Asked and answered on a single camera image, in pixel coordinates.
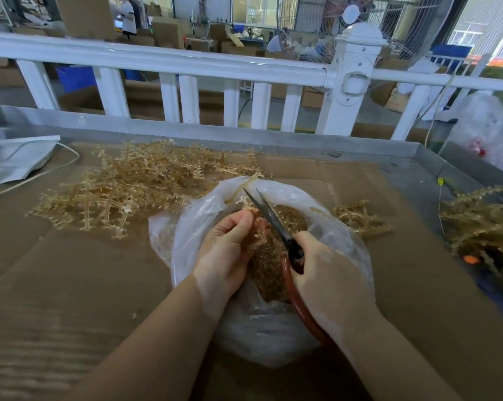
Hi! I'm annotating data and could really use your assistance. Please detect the heap of cut amber pieces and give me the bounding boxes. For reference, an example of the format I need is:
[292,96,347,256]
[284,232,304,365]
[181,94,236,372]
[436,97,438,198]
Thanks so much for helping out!
[247,204,311,303]

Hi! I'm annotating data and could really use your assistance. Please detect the small amber plastic sprue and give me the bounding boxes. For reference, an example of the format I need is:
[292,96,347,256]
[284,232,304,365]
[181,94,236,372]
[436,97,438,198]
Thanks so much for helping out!
[333,199,394,239]

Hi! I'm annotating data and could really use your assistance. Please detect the amber plastic sprue piece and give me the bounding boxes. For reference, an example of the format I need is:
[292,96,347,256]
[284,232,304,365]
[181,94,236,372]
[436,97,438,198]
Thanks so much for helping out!
[240,196,273,251]

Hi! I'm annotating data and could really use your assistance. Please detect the brown cardboard sheet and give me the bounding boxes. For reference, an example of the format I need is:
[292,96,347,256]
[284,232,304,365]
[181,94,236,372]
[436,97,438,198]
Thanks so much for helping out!
[0,142,503,401]

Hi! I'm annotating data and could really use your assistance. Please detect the person's right forearm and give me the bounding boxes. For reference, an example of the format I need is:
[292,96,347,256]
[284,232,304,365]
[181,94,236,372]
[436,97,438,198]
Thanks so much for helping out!
[337,313,465,401]

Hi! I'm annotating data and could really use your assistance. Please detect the white plastic bag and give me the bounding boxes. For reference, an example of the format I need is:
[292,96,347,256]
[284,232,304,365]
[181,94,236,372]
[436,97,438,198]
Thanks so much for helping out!
[0,127,62,190]

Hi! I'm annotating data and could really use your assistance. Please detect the large industrial fan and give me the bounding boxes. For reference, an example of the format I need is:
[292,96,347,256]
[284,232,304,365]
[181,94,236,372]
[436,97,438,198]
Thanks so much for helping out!
[277,0,446,65]

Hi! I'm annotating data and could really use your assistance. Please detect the blue plastic crate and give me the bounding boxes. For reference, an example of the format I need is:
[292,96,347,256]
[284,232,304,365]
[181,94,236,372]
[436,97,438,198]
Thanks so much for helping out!
[55,66,97,94]

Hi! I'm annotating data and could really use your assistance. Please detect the heap of amber sprues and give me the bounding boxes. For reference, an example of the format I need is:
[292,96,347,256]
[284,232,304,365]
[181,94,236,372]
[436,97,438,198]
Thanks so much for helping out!
[439,185,503,288]

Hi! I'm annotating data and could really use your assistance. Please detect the pile of amber plastic sprues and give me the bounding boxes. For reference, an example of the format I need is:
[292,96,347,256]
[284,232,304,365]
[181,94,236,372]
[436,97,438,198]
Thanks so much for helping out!
[26,140,273,240]

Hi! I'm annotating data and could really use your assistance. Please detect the red handled scissors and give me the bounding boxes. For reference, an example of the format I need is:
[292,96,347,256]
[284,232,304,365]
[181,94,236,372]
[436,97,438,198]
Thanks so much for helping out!
[243,188,333,347]

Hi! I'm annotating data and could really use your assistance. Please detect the stack of cardboard boxes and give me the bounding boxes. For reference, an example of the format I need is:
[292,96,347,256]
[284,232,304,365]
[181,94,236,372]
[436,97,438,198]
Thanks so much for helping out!
[118,2,260,57]

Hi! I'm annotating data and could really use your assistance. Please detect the crumpled clear plastic bag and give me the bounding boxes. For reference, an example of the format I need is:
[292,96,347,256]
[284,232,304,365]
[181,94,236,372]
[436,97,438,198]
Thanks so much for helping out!
[441,91,503,176]

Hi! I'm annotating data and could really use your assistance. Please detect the white fence railing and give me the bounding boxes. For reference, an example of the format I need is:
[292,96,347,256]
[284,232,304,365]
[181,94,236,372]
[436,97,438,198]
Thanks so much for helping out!
[0,23,503,141]

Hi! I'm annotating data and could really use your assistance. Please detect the person's right hand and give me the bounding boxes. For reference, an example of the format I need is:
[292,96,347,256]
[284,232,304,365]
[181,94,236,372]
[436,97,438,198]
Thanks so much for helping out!
[290,231,382,351]

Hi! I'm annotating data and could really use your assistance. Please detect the person's left hand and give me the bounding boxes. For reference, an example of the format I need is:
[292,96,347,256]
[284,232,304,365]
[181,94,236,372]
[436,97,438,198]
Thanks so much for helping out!
[192,209,261,321]

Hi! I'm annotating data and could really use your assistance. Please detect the person's left forearm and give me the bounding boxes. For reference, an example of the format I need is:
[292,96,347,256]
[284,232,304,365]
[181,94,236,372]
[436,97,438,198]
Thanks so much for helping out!
[61,275,227,401]

